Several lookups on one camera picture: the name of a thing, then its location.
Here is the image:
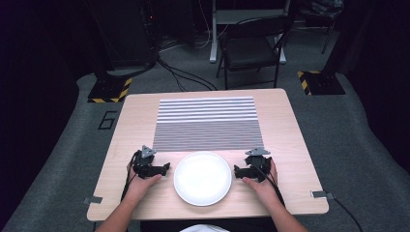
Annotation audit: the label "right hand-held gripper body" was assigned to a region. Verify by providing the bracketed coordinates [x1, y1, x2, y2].
[243, 146, 273, 183]

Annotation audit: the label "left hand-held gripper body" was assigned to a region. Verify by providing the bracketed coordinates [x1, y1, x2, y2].
[132, 144, 159, 180]

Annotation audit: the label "white round plate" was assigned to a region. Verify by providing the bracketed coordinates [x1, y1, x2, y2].
[173, 151, 233, 208]

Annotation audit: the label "person's left hand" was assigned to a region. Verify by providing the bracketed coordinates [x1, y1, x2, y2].
[126, 159, 162, 203]

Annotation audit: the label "person's right hand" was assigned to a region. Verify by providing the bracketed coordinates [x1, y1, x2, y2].
[242, 159, 282, 207]

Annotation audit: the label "grey striped placemat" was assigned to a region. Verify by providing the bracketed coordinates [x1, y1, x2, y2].
[152, 96, 266, 153]

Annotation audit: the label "grey tape strip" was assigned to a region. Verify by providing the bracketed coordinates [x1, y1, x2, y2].
[82, 195, 103, 206]

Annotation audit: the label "black stand base hazard tape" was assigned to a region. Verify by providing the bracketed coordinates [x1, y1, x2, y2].
[296, 70, 347, 97]
[87, 76, 133, 104]

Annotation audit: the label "black folding chair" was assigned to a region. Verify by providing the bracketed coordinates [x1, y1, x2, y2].
[215, 14, 294, 91]

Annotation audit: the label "black cabinet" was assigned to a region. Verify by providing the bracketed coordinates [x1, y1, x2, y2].
[93, 0, 160, 71]

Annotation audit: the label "dark chair with cloth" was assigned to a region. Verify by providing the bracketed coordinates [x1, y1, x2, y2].
[298, 0, 345, 55]

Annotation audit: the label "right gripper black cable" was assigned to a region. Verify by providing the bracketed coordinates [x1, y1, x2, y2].
[250, 161, 286, 207]

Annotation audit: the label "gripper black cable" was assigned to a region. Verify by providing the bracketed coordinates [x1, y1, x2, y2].
[120, 150, 143, 203]
[250, 161, 286, 207]

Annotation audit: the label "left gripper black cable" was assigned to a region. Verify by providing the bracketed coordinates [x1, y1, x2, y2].
[120, 150, 143, 203]

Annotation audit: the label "black floor cables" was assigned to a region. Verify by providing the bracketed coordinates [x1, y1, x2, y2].
[156, 55, 219, 93]

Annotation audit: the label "black table cable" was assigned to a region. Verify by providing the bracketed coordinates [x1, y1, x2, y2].
[332, 195, 365, 232]

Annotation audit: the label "white desk frame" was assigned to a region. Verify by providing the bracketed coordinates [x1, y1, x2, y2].
[209, 0, 292, 65]

